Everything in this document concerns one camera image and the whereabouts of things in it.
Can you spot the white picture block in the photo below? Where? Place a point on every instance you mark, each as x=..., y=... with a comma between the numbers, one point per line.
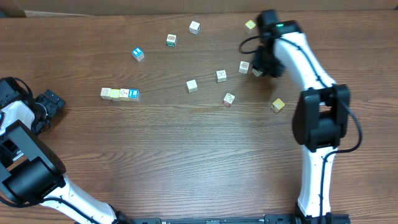
x=243, y=67
x=221, y=76

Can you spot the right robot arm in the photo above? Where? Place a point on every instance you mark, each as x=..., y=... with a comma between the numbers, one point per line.
x=320, y=119

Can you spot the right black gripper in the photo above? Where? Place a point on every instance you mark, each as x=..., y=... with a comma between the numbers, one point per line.
x=260, y=64

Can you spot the plain white block centre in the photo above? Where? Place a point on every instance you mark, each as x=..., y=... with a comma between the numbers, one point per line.
x=192, y=86

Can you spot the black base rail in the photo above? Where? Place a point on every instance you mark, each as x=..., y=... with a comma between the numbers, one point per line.
x=266, y=219

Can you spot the green seven block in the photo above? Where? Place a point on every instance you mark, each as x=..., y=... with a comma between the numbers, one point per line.
x=257, y=73

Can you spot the red letter white block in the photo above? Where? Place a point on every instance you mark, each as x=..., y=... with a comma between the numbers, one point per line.
x=105, y=93

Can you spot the cardboard back wall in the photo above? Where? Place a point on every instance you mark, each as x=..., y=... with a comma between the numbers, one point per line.
x=18, y=8

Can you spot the white X letter block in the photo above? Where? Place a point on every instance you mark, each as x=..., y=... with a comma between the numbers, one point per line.
x=124, y=94

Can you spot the blue L block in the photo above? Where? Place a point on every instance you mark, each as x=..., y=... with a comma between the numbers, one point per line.
x=133, y=95

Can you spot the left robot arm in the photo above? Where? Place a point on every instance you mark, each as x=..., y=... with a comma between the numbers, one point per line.
x=31, y=173

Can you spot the yellow block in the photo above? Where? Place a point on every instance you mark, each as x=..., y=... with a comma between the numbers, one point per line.
x=277, y=105
x=249, y=26
x=114, y=94

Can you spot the red edged picture block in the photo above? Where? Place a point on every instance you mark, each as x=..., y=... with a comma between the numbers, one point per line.
x=228, y=99

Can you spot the blue top block far left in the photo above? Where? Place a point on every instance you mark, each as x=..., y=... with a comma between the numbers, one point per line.
x=138, y=54

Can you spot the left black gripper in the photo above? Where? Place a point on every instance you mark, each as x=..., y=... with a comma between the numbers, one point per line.
x=51, y=103

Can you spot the white picture block right centre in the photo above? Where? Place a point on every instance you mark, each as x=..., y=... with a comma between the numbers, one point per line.
x=243, y=67

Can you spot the white block top centre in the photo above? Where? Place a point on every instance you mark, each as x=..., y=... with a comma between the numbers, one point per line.
x=194, y=27

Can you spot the green letter block upper left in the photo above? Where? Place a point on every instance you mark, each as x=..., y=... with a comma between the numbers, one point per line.
x=171, y=40

